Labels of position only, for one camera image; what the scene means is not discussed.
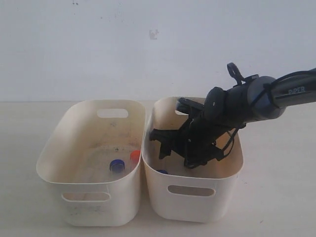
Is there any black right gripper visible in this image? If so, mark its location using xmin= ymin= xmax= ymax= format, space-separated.
xmin=149 ymin=116 xmax=232 ymax=170

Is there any cream plastic bin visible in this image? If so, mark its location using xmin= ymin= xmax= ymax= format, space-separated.
xmin=36 ymin=99 xmax=147 ymax=227
xmin=142 ymin=97 xmax=244 ymax=223

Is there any clear bottle blue cap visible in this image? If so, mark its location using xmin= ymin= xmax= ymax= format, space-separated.
xmin=157 ymin=169 xmax=168 ymax=174
xmin=109 ymin=159 xmax=125 ymax=179

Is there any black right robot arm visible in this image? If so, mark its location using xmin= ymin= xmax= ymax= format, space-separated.
xmin=149 ymin=63 xmax=316 ymax=169

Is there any black braided cable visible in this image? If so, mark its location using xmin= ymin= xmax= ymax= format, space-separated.
xmin=226 ymin=62 xmax=260 ymax=84

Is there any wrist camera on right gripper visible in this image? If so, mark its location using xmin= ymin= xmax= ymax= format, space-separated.
xmin=175 ymin=97 xmax=204 ymax=116

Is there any clear bottle orange cap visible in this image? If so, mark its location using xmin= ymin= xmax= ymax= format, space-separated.
xmin=129 ymin=150 xmax=141 ymax=171

